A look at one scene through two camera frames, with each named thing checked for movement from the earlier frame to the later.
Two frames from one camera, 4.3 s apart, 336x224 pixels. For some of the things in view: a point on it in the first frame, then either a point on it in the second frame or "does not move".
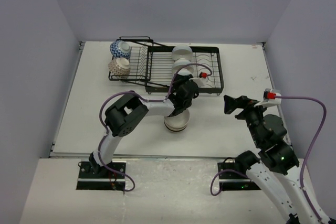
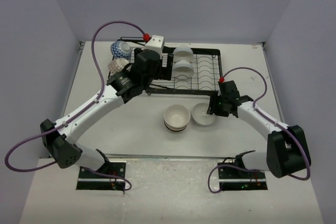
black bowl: [177, 131] does not move
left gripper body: [177, 83] to [160, 74]
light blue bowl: [182, 61] does not move
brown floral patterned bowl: [119, 67] does not move
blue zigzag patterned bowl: [120, 49] does not move
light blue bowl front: [185, 72] to [200, 116]
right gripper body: [252, 115] to [217, 106]
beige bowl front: [175, 129] does not move
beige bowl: [178, 121] does not move
